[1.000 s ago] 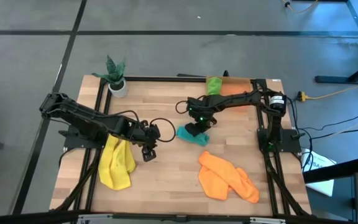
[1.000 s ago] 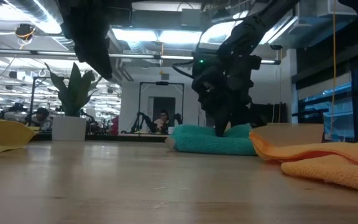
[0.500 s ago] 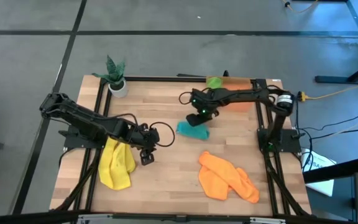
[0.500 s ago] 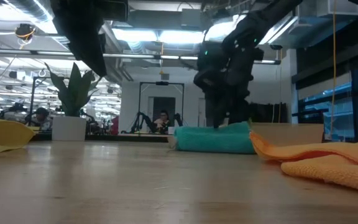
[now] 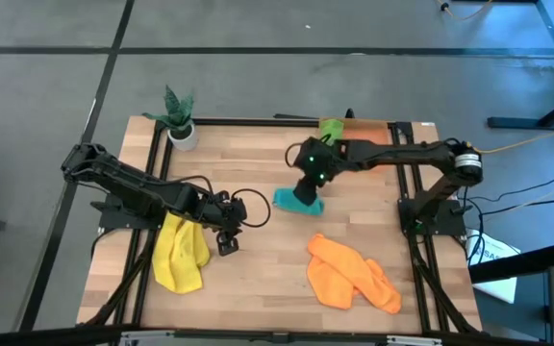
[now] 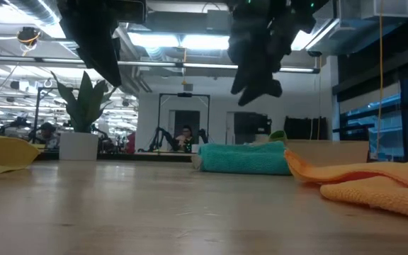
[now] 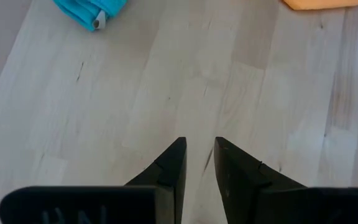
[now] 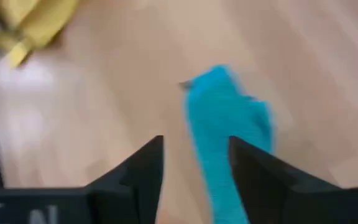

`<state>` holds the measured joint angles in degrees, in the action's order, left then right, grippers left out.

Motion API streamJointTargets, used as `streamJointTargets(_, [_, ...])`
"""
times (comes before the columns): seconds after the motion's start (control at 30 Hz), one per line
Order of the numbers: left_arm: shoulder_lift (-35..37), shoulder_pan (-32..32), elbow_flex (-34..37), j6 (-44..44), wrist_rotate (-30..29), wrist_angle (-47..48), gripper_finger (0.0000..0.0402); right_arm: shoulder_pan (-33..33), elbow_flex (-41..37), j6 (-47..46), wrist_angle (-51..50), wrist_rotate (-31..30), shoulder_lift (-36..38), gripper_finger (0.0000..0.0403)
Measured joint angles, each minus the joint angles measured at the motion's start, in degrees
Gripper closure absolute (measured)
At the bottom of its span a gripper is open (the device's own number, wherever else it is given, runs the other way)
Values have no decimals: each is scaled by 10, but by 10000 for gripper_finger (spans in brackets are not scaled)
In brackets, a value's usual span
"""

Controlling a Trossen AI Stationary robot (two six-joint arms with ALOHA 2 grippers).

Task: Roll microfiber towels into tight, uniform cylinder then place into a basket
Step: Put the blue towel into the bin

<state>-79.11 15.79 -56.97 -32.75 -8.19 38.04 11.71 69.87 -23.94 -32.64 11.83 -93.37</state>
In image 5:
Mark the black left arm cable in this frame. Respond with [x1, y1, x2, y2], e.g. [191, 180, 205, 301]
[230, 187, 272, 229]

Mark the teal microfiber towel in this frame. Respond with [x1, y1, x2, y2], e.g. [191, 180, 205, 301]
[272, 186, 326, 217]

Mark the yellow microfiber towel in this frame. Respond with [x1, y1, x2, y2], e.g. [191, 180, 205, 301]
[151, 210, 212, 295]

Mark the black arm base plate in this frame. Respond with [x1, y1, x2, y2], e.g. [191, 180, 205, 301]
[89, 191, 168, 231]
[397, 196, 466, 236]

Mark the white plant pot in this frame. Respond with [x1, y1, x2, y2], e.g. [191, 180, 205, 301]
[166, 122, 200, 153]

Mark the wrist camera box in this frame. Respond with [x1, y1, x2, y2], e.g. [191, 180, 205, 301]
[215, 230, 239, 257]
[292, 175, 321, 207]

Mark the black front crossbar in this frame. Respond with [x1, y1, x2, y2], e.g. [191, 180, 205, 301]
[0, 325, 554, 346]

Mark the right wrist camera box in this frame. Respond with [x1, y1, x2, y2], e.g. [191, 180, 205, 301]
[292, 175, 321, 207]

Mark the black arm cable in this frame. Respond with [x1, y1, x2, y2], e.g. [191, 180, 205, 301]
[230, 187, 272, 229]
[284, 141, 307, 169]

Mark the black desk leg frame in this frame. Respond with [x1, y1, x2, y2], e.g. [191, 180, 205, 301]
[486, 0, 554, 131]

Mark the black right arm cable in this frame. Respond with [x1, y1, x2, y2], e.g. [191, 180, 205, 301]
[284, 141, 307, 169]

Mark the orange microfiber towel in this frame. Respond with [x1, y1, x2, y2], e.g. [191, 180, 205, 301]
[306, 234, 403, 315]

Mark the orange basket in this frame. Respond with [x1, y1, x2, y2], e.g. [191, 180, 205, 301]
[317, 117, 396, 173]

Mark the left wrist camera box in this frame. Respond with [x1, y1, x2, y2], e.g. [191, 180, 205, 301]
[215, 230, 239, 257]

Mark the white paper bag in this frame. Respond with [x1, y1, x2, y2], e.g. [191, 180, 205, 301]
[466, 229, 521, 305]

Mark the green microfiber towel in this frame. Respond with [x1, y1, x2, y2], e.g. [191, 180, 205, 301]
[318, 118, 345, 145]

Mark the orange floor cable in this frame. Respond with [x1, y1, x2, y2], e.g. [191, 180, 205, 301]
[438, 0, 494, 22]

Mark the green artificial plant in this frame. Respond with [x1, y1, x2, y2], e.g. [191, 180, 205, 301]
[141, 85, 196, 134]

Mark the yellow extension cord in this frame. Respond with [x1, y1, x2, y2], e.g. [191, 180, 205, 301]
[459, 119, 554, 158]

